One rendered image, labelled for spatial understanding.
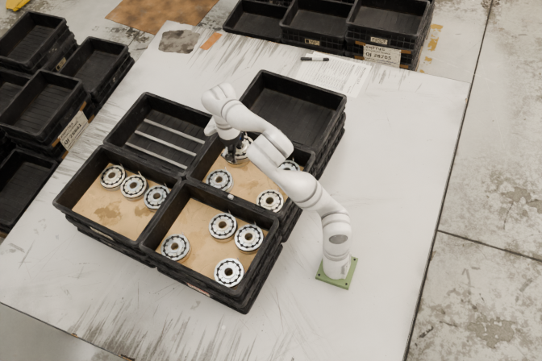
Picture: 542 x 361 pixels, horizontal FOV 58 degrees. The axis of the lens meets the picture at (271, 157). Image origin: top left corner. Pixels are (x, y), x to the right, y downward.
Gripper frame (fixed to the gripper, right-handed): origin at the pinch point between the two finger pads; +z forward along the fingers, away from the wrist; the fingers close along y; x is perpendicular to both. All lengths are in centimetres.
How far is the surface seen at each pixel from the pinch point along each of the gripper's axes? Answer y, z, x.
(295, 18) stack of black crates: 139, 64, 41
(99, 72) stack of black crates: 58, 62, 135
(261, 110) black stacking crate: 33.4, 17.8, 8.2
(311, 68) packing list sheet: 74, 31, 2
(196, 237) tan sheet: -28.6, 16.6, 5.3
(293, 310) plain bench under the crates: -36, 30, -35
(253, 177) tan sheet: 1.9, 17.2, -3.2
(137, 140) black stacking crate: 1, 17, 51
